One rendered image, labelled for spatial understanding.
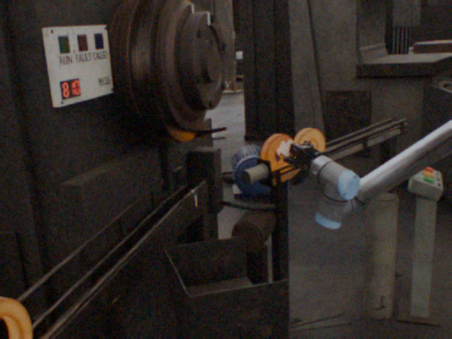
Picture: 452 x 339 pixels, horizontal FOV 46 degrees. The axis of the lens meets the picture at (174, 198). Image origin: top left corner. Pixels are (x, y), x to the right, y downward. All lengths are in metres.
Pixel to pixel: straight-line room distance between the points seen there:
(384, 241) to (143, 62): 1.27
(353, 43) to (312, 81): 0.41
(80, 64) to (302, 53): 3.12
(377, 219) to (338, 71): 2.18
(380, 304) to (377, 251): 0.24
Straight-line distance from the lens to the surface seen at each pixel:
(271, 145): 2.07
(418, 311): 2.46
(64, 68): 1.34
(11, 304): 1.05
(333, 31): 4.27
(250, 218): 1.99
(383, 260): 2.31
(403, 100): 4.15
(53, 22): 1.36
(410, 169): 1.92
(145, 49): 1.46
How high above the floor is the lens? 1.21
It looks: 17 degrees down
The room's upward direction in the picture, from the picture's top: 5 degrees counter-clockwise
